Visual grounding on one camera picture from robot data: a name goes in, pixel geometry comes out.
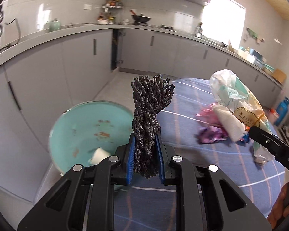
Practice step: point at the purple wrapper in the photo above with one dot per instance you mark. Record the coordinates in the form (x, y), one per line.
(212, 130)

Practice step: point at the spice rack with bottles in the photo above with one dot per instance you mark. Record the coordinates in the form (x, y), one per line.
(109, 11)

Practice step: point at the blue plaid tablecloth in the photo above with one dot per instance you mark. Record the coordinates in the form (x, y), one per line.
(148, 205)

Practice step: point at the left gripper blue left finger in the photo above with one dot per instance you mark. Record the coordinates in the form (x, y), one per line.
(129, 158)

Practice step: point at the blue gas cylinder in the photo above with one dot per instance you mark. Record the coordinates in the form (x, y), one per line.
(282, 110)

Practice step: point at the teal trash bin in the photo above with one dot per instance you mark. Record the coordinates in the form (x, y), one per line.
(88, 133)

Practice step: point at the clear bag with teal print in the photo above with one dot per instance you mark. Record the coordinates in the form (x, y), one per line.
(229, 91)

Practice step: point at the person's right hand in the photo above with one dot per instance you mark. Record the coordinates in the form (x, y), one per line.
(279, 215)

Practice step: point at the cardboard box on counter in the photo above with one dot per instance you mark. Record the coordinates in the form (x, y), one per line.
(279, 76)

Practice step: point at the white plastic bag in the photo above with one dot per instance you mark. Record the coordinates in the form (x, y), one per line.
(234, 128)

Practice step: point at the black wok on stove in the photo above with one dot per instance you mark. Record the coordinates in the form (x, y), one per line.
(139, 19)

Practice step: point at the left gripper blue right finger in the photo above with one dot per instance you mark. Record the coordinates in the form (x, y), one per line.
(160, 152)

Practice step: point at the green kettle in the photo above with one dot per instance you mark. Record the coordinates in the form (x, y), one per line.
(54, 25)

